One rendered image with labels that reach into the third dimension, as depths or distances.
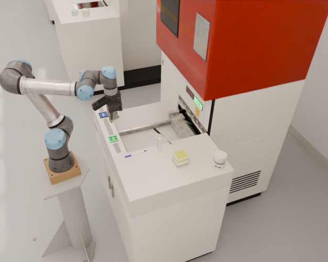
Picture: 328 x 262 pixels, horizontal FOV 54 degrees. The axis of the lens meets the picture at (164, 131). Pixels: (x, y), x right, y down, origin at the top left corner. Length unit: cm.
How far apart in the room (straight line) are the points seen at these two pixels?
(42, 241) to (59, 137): 114
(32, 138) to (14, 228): 111
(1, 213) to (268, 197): 232
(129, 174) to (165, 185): 21
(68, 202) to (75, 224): 25
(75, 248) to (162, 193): 116
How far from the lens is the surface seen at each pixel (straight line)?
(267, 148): 259
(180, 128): 226
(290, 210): 310
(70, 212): 232
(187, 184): 180
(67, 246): 275
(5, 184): 333
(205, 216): 214
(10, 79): 178
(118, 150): 199
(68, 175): 205
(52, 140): 191
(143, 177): 182
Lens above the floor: 233
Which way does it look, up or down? 41 degrees down
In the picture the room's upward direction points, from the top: 2 degrees clockwise
